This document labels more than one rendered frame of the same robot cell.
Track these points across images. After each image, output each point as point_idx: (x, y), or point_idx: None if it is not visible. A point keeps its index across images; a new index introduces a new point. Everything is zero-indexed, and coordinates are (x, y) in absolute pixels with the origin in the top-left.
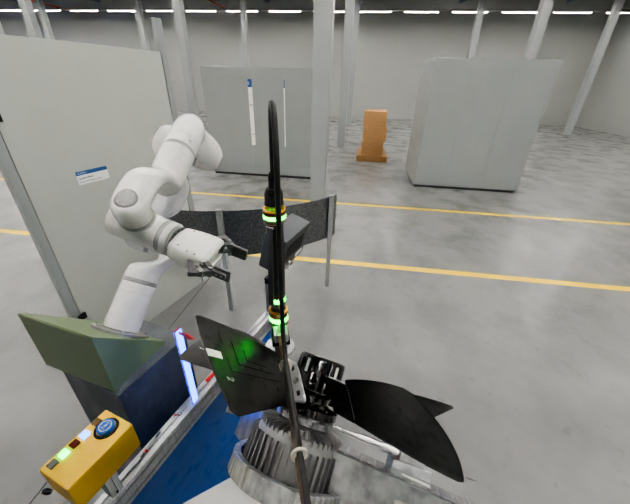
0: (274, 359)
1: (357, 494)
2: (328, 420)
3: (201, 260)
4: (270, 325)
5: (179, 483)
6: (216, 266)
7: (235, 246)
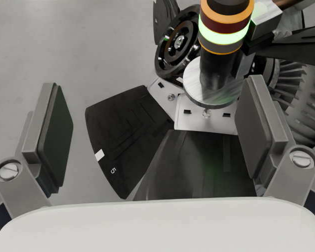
0: (287, 40)
1: (287, 21)
2: None
3: None
4: (241, 45)
5: None
6: (279, 130)
7: (39, 135)
